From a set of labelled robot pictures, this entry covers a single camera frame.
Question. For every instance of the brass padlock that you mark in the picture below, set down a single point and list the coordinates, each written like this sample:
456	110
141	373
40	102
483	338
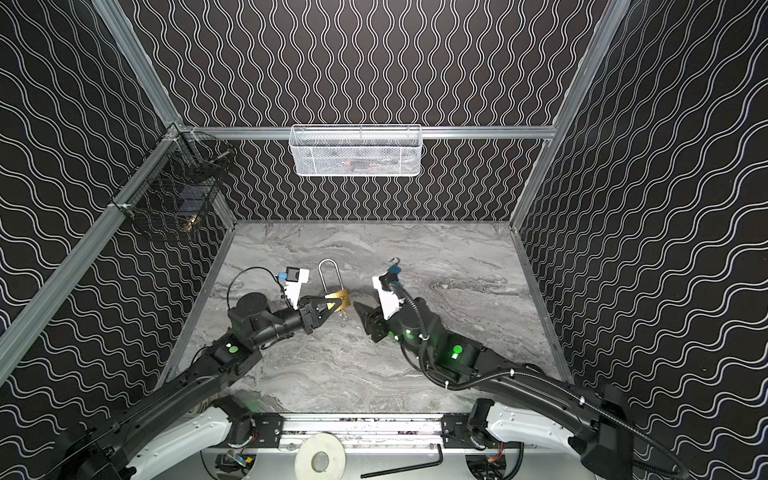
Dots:
334	289

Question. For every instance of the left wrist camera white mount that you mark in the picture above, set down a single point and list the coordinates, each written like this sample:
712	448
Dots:
292	279

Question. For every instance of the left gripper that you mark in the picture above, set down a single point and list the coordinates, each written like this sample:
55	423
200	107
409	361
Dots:
307	316

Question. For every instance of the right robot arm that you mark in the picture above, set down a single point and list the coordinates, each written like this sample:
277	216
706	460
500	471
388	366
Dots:
597	420

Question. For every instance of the white mesh wall basket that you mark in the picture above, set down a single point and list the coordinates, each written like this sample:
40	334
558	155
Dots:
356	150

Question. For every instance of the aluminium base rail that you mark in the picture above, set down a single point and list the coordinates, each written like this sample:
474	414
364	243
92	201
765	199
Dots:
403	433

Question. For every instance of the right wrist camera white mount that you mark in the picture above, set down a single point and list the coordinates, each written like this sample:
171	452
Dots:
389	301

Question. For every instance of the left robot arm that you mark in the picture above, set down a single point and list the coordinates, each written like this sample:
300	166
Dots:
112	450

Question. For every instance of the black hex key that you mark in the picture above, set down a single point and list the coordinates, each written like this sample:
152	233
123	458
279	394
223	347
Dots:
408	468

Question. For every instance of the black wire wall basket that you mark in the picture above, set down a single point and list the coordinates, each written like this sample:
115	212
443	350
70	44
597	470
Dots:
176	200

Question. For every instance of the white tape roll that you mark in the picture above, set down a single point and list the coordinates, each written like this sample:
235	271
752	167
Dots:
320	457

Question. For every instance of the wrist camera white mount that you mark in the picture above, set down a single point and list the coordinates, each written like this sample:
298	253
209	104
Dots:
292	279
389	301

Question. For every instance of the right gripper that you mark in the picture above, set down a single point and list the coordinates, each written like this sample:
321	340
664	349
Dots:
381	324

